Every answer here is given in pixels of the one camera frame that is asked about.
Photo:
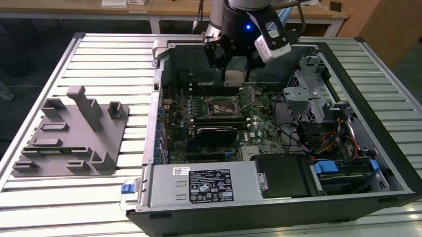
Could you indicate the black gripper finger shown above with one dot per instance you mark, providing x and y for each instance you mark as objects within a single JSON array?
[
  {"x": 216, "y": 53},
  {"x": 254, "y": 61}
]

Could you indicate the silver CPU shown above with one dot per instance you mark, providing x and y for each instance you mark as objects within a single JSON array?
[{"x": 236, "y": 77}]

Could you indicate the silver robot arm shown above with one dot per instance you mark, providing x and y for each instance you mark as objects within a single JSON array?
[{"x": 216, "y": 14}]

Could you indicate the CPU socket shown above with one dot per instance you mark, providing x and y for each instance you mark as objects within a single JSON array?
[{"x": 220, "y": 108}]

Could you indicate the grey metal drive cage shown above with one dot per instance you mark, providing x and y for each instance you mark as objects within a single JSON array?
[{"x": 301, "y": 98}]

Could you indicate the small black cube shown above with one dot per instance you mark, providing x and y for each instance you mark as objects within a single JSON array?
[{"x": 336, "y": 6}]

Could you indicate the white paper box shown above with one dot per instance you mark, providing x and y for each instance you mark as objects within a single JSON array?
[
  {"x": 137, "y": 2},
  {"x": 114, "y": 3}
]

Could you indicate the black graphics card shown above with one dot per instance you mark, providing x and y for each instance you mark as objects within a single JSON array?
[{"x": 216, "y": 137}]

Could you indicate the silver chipset heat sink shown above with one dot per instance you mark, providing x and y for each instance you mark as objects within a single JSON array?
[{"x": 249, "y": 151}]

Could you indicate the green motherboard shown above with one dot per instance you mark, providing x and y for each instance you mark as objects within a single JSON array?
[{"x": 180, "y": 138}]

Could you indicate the wooden cabinet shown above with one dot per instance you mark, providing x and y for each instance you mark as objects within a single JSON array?
[{"x": 396, "y": 29}]

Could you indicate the blue disk carrier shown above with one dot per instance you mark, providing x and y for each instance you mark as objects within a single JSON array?
[{"x": 325, "y": 168}]

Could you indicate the grey parts rack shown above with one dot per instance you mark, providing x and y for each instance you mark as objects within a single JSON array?
[{"x": 82, "y": 150}]

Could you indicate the grey power supply unit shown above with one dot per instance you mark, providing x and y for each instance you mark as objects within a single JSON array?
[{"x": 165, "y": 190}]

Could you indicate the green RAM stick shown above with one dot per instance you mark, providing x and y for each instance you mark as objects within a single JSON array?
[{"x": 74, "y": 149}]

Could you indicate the blue latch tab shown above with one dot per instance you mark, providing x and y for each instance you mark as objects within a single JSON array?
[{"x": 127, "y": 188}]

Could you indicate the black PC case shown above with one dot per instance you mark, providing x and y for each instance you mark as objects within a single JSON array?
[{"x": 264, "y": 222}]

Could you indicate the grey metal stand foot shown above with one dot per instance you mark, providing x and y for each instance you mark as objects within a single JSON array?
[{"x": 7, "y": 91}]

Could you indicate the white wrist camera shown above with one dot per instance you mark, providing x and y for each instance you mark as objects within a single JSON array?
[{"x": 274, "y": 47}]

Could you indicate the silver case latch bracket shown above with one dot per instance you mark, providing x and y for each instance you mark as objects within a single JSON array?
[{"x": 159, "y": 47}]

